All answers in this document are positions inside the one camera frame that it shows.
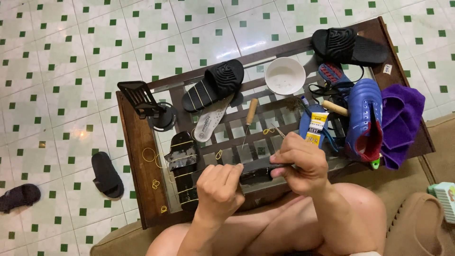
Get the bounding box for person's right hand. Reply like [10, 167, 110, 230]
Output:
[269, 132, 330, 198]

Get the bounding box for person's left hand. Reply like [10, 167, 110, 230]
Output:
[195, 164, 247, 223]

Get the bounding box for black sandal piece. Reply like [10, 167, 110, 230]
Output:
[239, 158, 296, 186]

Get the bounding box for yellow glue tube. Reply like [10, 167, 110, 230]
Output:
[305, 112, 330, 147]

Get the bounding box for glossy black banded sandal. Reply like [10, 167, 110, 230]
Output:
[164, 131, 200, 213]

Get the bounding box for blue shoe insole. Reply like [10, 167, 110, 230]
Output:
[299, 103, 329, 149]

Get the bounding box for person's legs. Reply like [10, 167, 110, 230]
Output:
[146, 182, 388, 256]

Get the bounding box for white shoe insole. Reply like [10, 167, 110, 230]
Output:
[194, 93, 235, 143]

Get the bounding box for blue football shoe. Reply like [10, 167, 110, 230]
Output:
[344, 78, 384, 163]

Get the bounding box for black shoelace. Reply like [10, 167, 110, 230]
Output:
[308, 66, 365, 107]

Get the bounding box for white bowl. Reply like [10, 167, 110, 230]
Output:
[264, 57, 306, 96]

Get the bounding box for blue shoe sole with studs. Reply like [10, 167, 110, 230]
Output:
[317, 63, 355, 94]

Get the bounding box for purple towel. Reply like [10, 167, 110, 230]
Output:
[380, 83, 426, 170]

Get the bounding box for black slide sandal with bands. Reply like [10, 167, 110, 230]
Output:
[181, 59, 245, 114]

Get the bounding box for black phone stand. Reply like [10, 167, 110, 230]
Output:
[117, 81, 178, 132]

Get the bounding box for black floor slipper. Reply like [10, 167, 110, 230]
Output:
[91, 151, 125, 199]
[0, 183, 42, 214]

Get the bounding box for tan clog shoe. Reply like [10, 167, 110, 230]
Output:
[383, 192, 455, 256]

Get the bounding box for plain black slide sandal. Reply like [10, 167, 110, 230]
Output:
[311, 27, 389, 67]

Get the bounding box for green and white brush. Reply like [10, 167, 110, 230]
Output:
[428, 182, 455, 224]

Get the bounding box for wooden tool handle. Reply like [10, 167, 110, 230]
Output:
[322, 100, 350, 117]

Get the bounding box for wooden handled awl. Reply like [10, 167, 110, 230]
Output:
[241, 98, 259, 151]

